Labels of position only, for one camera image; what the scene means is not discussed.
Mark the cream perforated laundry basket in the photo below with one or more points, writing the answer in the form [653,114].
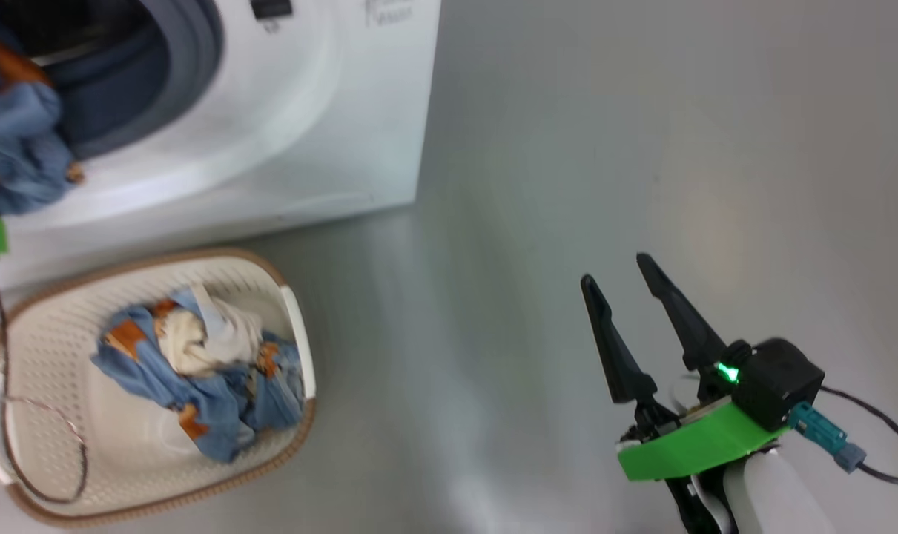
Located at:
[55,445]

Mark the cream white garment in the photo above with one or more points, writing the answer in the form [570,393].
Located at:
[189,345]

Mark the blue orange patterned garment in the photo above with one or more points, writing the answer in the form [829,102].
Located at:
[18,133]
[219,415]

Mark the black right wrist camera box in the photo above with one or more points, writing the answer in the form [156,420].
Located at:
[778,382]

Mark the white front-load washing machine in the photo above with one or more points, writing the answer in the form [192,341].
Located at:
[308,111]

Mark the grey rubber door gasket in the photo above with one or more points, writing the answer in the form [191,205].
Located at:
[189,67]

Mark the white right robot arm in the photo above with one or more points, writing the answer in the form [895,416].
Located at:
[775,497]

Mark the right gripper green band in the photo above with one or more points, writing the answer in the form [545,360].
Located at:
[693,445]

